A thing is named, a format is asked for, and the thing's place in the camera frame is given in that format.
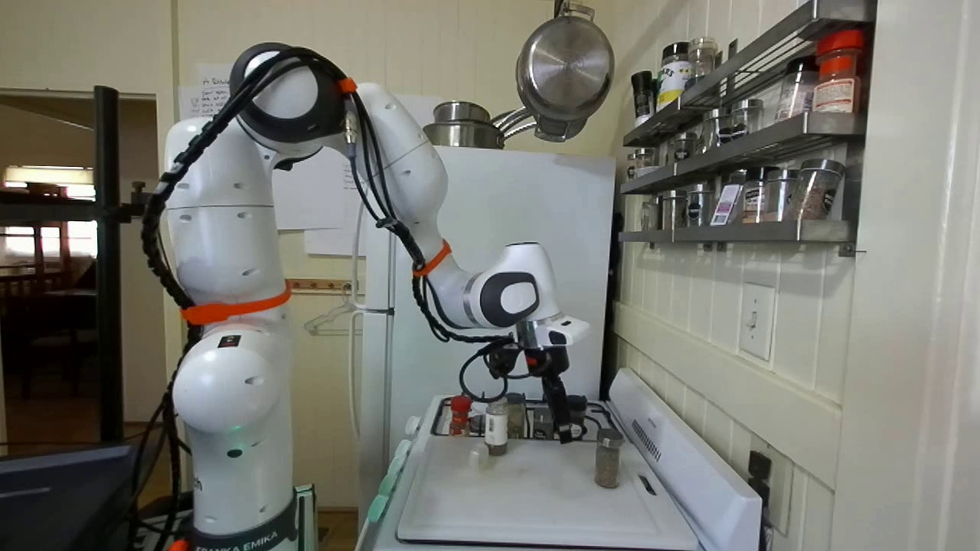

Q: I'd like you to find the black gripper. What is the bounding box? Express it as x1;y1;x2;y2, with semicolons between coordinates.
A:
516;344;591;443

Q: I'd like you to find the grey spice jar steel lid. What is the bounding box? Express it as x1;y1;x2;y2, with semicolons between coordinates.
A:
594;425;628;493

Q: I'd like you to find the yellow spice bottle grey lid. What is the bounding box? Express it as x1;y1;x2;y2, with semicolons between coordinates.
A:
506;392;529;440

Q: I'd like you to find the beige lid spice bottle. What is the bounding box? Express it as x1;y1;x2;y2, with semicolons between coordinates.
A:
480;395;513;460

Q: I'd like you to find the white stove cover board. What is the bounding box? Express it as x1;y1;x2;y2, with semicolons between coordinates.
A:
393;433;706;551

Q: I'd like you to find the small red bottle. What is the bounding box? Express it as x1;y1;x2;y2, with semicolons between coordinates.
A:
447;392;475;437

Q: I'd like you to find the white gas stove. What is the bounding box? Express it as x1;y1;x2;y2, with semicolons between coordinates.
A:
356;363;768;551

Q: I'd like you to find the dark sauce bottle black cap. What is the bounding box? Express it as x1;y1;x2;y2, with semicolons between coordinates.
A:
628;67;659;130

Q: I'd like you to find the white refrigerator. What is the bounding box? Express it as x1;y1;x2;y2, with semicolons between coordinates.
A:
356;138;619;514

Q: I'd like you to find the white label spice jar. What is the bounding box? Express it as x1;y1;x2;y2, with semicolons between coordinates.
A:
709;173;748;229

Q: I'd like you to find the steel hanging pan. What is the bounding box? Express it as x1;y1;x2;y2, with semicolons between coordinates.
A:
513;0;619;146

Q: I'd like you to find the large jar white label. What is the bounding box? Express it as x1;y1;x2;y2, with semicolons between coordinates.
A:
657;40;697;112

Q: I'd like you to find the red spice jar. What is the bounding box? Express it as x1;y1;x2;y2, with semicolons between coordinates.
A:
812;23;872;117

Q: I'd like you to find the black stand pole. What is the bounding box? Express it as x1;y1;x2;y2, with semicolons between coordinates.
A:
93;87;129;447

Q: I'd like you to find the dark laptop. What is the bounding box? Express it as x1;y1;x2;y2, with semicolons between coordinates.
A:
0;440;141;551

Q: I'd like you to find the black horizontal bar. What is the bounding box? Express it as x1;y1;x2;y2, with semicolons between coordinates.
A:
0;186;167;226

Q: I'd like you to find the black wall plug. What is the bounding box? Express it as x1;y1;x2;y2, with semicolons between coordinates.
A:
746;447;778;514

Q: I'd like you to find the white wall outlet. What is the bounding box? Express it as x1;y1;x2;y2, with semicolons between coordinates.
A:
735;281;782;367

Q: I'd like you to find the short orange velcro strap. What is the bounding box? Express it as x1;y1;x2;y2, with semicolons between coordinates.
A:
410;239;456;281

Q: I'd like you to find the steel wall spice rack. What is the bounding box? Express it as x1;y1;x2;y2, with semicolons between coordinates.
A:
616;0;880;258

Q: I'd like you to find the wooden wall rail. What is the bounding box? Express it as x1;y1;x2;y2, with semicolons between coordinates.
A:
284;276;356;300

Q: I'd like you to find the long orange velcro strap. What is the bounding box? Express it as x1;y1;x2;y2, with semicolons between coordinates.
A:
182;286;295;329

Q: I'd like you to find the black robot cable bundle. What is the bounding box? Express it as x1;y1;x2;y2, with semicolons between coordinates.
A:
138;40;489;348

